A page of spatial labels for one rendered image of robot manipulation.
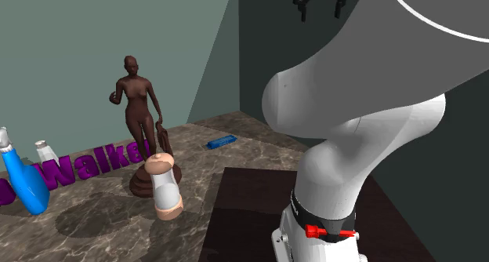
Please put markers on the dark brown robot stand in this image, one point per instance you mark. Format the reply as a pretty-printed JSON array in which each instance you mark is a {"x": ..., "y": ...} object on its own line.
[{"x": 248, "y": 207}]

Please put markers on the blue spray bottle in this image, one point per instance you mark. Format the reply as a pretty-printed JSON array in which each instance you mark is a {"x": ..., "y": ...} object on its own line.
[{"x": 26, "y": 184}]

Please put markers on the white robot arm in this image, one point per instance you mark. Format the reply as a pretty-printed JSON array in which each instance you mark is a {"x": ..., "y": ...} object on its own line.
[{"x": 344, "y": 100}]

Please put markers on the blue flat bar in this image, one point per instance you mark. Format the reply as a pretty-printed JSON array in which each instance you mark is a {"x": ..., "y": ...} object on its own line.
[{"x": 221, "y": 142}]

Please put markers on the purple letter sign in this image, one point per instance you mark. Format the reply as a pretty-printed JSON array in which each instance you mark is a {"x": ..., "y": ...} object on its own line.
[{"x": 84, "y": 167}]

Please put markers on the small white shaker bottle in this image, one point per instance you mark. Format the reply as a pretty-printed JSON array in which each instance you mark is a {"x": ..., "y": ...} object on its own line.
[{"x": 46, "y": 152}]

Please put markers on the brown human figure statue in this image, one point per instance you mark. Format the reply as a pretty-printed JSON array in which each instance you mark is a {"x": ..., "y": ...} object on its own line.
[{"x": 137, "y": 108}]

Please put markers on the beige and white pepper mill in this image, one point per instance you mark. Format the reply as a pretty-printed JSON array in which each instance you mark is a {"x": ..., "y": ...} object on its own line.
[{"x": 165, "y": 188}]

